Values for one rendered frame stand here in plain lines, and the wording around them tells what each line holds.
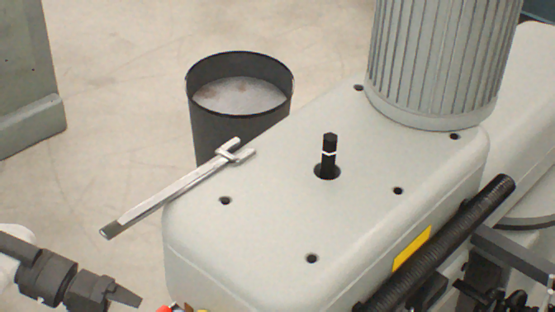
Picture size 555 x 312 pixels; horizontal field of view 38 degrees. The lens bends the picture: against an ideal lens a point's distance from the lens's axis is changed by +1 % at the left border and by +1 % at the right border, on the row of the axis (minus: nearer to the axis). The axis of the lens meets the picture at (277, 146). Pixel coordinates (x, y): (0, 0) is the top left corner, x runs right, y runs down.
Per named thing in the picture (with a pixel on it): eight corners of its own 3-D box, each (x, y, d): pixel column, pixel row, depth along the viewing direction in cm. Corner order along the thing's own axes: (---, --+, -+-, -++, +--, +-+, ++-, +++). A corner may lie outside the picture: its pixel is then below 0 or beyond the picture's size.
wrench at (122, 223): (113, 246, 96) (112, 241, 95) (93, 229, 98) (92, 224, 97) (256, 153, 110) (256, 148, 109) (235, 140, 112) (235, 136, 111)
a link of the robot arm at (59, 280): (89, 342, 144) (29, 315, 145) (115, 299, 150) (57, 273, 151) (94, 310, 135) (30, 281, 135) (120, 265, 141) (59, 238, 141)
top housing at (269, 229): (289, 403, 98) (295, 321, 88) (147, 289, 111) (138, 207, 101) (483, 207, 126) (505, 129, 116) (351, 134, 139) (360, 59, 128)
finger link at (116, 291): (135, 312, 138) (103, 297, 138) (144, 297, 140) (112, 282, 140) (137, 308, 136) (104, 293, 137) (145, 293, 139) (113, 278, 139)
